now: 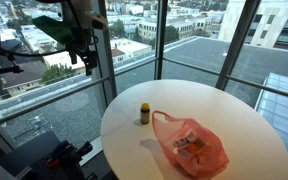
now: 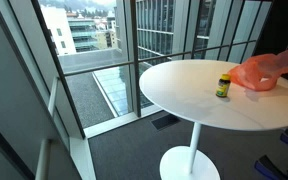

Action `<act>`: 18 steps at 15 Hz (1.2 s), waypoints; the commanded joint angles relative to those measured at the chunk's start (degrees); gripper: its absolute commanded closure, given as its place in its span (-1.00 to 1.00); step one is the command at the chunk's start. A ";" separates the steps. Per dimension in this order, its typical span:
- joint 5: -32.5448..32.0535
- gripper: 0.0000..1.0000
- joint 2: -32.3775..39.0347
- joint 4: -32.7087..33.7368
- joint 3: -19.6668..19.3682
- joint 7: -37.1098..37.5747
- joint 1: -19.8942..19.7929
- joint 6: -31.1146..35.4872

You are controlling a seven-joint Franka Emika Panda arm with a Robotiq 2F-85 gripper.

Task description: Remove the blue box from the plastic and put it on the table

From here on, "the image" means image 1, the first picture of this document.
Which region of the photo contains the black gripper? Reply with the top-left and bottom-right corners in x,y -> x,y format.
64,27 -> 99,77

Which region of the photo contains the blue and white box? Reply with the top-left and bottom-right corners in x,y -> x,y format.
171,130 -> 199,155

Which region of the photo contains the pink plastic bag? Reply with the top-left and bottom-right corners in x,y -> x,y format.
151,109 -> 230,180

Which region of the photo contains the grey window handrail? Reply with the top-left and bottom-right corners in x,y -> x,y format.
0,75 -> 111,131

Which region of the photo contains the yellow-capped pill bottle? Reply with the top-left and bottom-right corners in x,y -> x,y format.
140,102 -> 151,125

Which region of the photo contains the black equipment with orange parts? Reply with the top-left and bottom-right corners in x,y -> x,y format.
0,129 -> 95,180

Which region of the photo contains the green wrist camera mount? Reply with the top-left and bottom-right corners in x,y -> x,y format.
31,14 -> 76,46

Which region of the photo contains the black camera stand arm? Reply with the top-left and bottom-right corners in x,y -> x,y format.
0,64 -> 24,78

